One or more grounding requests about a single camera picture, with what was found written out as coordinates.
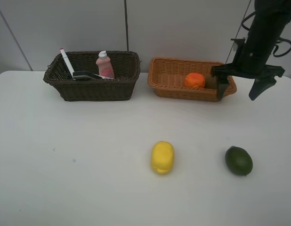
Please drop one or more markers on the orange fruit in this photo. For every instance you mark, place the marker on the orange fruit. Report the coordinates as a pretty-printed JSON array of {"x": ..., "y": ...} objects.
[{"x": 194, "y": 80}]

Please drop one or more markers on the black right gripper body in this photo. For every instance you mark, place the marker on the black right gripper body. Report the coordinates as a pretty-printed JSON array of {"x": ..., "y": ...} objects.
[{"x": 249, "y": 62}]

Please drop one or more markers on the pink bottle white cap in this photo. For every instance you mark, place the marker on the pink bottle white cap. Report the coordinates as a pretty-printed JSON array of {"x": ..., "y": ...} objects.
[{"x": 104, "y": 65}]

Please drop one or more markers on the yellow lemon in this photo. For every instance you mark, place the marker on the yellow lemon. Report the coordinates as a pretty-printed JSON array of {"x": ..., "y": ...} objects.
[{"x": 162, "y": 157}]

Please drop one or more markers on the orange wicker basket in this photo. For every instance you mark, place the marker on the orange wicker basket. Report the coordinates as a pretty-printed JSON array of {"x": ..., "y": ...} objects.
[{"x": 166, "y": 76}]

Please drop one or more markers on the white marker red cap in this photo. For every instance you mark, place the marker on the white marker red cap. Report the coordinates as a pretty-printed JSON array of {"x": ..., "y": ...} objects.
[{"x": 67, "y": 62}]

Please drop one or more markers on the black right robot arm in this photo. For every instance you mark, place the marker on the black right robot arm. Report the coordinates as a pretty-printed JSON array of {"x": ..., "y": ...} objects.
[{"x": 265, "y": 26}]

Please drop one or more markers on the green avocado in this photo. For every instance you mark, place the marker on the green avocado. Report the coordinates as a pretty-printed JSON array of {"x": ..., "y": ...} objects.
[{"x": 238, "y": 161}]

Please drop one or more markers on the dark brown wicker basket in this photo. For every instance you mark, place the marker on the dark brown wicker basket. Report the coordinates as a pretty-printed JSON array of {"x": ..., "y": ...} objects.
[{"x": 126, "y": 66}]

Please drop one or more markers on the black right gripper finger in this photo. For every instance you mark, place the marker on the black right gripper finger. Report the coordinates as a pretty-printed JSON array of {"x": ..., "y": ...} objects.
[
  {"x": 261, "y": 85},
  {"x": 222, "y": 84}
]

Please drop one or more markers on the black whiteboard eraser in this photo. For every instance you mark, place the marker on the black whiteboard eraser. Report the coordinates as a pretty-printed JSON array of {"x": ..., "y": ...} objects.
[{"x": 84, "y": 75}]

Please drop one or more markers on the brown kiwi fruit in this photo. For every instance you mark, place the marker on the brown kiwi fruit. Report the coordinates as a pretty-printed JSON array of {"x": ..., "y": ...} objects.
[{"x": 211, "y": 82}]

